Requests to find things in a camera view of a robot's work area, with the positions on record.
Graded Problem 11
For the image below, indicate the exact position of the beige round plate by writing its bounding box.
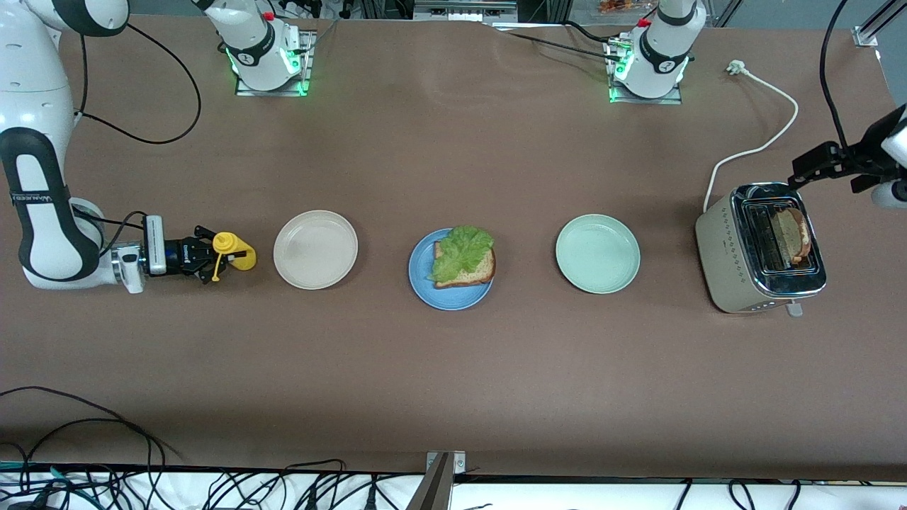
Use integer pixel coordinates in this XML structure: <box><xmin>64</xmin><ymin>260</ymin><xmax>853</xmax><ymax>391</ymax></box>
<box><xmin>273</xmin><ymin>210</ymin><xmax>359</xmax><ymax>290</ymax></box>

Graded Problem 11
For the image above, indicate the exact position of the yellow mustard squeeze bottle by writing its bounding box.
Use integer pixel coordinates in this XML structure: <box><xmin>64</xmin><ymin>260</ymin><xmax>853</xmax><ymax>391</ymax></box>
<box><xmin>210</xmin><ymin>232</ymin><xmax>258</xmax><ymax>283</ymax></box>

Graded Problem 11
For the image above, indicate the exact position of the aluminium frame profile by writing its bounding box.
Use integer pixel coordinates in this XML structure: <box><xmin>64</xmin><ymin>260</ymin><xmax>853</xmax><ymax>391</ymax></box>
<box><xmin>861</xmin><ymin>0</ymin><xmax>907</xmax><ymax>33</ymax></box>

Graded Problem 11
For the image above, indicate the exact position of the small metal table bracket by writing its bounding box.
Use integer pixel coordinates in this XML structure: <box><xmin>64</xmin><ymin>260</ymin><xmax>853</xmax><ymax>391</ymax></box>
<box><xmin>425</xmin><ymin>451</ymin><xmax>467</xmax><ymax>474</ymax></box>

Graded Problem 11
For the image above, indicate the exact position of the teal cable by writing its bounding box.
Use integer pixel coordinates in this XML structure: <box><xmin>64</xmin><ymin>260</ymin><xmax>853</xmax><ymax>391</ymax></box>
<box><xmin>0</xmin><ymin>460</ymin><xmax>89</xmax><ymax>497</ymax></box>

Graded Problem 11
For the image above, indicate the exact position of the grey aluminium profile post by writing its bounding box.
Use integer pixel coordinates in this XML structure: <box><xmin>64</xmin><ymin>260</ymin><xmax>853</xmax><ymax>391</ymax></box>
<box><xmin>406</xmin><ymin>453</ymin><xmax>454</xmax><ymax>510</ymax></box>

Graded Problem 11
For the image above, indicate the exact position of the black right arm cable loop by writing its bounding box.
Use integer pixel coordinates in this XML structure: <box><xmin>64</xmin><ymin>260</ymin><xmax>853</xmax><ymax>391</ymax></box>
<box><xmin>74</xmin><ymin>21</ymin><xmax>203</xmax><ymax>146</ymax></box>

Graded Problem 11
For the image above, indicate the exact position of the grey metal box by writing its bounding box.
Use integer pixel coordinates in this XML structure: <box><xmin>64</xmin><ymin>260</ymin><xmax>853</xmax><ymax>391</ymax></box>
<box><xmin>413</xmin><ymin>0</ymin><xmax>518</xmax><ymax>22</ymax></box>

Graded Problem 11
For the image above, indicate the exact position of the black cable loop on table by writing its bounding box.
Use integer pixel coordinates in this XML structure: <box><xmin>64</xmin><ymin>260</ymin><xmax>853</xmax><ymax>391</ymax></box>
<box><xmin>0</xmin><ymin>386</ymin><xmax>167</xmax><ymax>489</ymax></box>

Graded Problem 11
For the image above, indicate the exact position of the white toaster power cord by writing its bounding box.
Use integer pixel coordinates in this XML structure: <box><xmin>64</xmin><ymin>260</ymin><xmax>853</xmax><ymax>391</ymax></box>
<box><xmin>703</xmin><ymin>60</ymin><xmax>799</xmax><ymax>213</ymax></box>

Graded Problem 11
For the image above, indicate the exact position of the black cable at arm base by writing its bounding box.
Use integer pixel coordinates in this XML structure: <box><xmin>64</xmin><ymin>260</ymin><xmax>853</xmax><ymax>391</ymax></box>
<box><xmin>489</xmin><ymin>21</ymin><xmax>624</xmax><ymax>61</ymax></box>

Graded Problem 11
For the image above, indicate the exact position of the light green round plate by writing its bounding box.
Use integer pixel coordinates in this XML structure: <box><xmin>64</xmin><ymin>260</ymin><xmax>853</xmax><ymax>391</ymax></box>
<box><xmin>556</xmin><ymin>214</ymin><xmax>641</xmax><ymax>295</ymax></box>

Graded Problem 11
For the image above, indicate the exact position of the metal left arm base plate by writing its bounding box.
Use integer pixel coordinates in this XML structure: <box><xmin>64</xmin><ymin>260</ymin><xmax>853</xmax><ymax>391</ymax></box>
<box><xmin>608</xmin><ymin>35</ymin><xmax>683</xmax><ymax>106</ymax></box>

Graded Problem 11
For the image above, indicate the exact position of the brown toast bread slice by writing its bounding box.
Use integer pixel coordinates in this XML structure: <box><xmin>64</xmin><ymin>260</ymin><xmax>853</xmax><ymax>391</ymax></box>
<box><xmin>432</xmin><ymin>239</ymin><xmax>497</xmax><ymax>289</ymax></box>
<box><xmin>772</xmin><ymin>207</ymin><xmax>811</xmax><ymax>265</ymax></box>

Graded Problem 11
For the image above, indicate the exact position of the green lettuce leaf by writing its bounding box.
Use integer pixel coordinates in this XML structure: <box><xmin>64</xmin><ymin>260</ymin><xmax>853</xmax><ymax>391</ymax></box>
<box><xmin>429</xmin><ymin>225</ymin><xmax>495</xmax><ymax>283</ymax></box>

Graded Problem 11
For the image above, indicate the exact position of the blue round plate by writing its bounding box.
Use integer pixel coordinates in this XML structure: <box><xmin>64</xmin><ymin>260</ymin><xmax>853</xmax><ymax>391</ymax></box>
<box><xmin>408</xmin><ymin>228</ymin><xmax>497</xmax><ymax>312</ymax></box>

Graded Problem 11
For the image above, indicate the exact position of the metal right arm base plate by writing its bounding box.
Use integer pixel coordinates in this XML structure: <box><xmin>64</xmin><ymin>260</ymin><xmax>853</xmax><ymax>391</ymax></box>
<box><xmin>235</xmin><ymin>28</ymin><xmax>313</xmax><ymax>97</ymax></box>

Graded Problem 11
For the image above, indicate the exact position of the silver beige toaster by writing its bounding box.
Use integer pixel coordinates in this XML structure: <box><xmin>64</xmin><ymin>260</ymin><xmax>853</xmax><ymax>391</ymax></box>
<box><xmin>694</xmin><ymin>182</ymin><xmax>828</xmax><ymax>317</ymax></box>

